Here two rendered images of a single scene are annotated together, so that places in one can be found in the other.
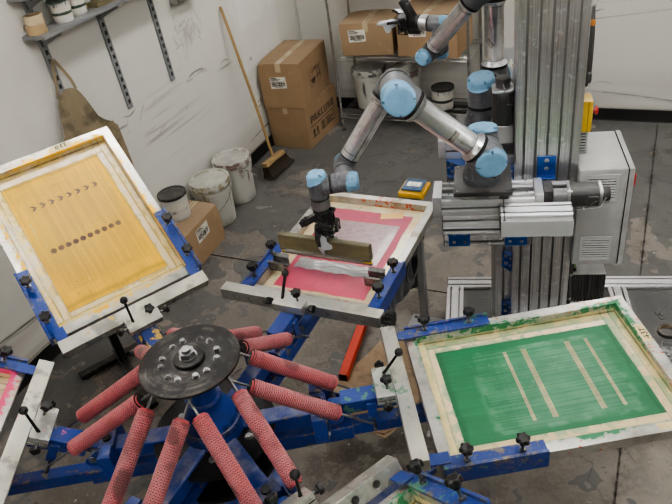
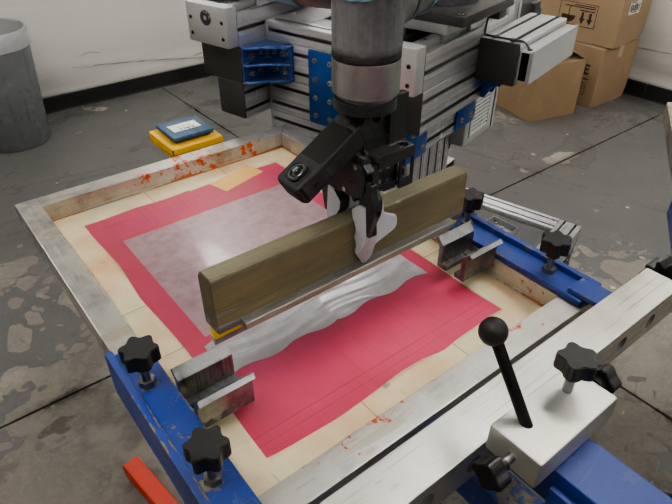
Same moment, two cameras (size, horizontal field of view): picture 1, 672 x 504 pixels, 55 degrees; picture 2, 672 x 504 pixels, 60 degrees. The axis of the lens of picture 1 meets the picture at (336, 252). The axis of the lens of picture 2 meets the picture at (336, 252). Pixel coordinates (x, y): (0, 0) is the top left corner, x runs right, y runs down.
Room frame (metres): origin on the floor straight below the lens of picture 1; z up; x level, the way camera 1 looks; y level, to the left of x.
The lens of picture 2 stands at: (1.93, 0.62, 1.53)
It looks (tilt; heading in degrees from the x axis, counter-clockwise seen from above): 36 degrees down; 292
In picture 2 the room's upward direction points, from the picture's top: straight up
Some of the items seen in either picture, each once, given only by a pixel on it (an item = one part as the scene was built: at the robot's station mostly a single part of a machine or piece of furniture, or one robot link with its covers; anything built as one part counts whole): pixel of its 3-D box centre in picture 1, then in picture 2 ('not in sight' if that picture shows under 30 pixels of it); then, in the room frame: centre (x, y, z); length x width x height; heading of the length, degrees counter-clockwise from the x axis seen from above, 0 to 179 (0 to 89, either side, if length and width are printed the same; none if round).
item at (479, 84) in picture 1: (481, 88); not in sight; (2.70, -0.76, 1.42); 0.13 x 0.12 x 0.14; 139
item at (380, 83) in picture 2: (320, 202); (364, 75); (2.14, 0.02, 1.31); 0.08 x 0.08 x 0.05
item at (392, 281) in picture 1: (387, 289); (502, 260); (1.97, -0.17, 0.98); 0.30 x 0.05 x 0.07; 150
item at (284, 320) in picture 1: (285, 322); (591, 488); (1.83, 0.23, 1.02); 0.17 x 0.06 x 0.05; 150
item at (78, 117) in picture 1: (88, 141); not in sight; (3.76, 1.38, 1.06); 0.53 x 0.07 x 1.05; 150
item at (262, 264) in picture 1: (265, 269); (181, 442); (2.25, 0.31, 0.98); 0.30 x 0.05 x 0.07; 150
